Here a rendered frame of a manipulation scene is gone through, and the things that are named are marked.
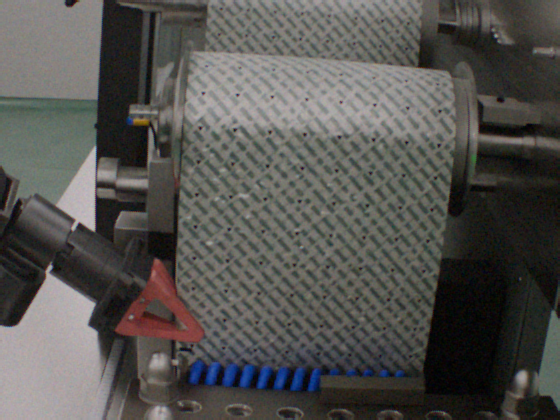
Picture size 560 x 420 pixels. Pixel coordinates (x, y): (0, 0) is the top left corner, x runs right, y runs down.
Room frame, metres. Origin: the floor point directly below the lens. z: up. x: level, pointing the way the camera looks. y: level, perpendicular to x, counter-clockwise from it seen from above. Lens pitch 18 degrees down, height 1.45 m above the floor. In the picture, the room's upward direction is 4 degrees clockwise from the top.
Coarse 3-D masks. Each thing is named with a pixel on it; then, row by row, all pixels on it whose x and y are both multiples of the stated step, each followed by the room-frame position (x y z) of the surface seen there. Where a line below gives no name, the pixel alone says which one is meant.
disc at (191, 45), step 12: (192, 48) 0.86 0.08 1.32; (180, 84) 0.81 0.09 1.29; (180, 96) 0.80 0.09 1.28; (180, 108) 0.80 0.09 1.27; (180, 120) 0.79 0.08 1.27; (180, 132) 0.79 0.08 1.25; (180, 144) 0.79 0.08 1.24; (180, 156) 0.80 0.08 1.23; (180, 168) 0.80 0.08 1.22; (180, 180) 0.81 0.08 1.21
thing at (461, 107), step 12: (180, 72) 0.84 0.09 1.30; (456, 84) 0.86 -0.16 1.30; (456, 96) 0.84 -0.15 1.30; (456, 108) 0.83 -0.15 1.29; (468, 108) 0.83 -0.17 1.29; (456, 120) 0.82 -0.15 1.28; (468, 120) 0.82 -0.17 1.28; (456, 132) 0.82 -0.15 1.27; (468, 132) 0.82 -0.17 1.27; (456, 144) 0.82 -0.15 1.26; (456, 156) 0.81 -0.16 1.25; (456, 168) 0.82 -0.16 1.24; (456, 180) 0.82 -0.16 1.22; (456, 192) 0.83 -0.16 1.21
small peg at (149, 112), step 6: (132, 108) 0.84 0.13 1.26; (138, 108) 0.84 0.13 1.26; (144, 108) 0.84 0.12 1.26; (150, 108) 0.84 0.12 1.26; (156, 108) 0.84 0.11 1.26; (132, 114) 0.84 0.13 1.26; (138, 114) 0.84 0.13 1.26; (144, 114) 0.84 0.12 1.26; (150, 114) 0.84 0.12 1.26; (156, 114) 0.84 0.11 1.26
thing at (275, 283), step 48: (192, 240) 0.80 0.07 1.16; (240, 240) 0.80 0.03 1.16; (288, 240) 0.81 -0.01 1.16; (336, 240) 0.81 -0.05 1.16; (384, 240) 0.81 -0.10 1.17; (432, 240) 0.81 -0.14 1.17; (192, 288) 0.80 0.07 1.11; (240, 288) 0.80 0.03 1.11; (288, 288) 0.81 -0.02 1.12; (336, 288) 0.81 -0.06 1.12; (384, 288) 0.81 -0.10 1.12; (432, 288) 0.81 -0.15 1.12; (240, 336) 0.80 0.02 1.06; (288, 336) 0.81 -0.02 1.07; (336, 336) 0.81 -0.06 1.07; (384, 336) 0.81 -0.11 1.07
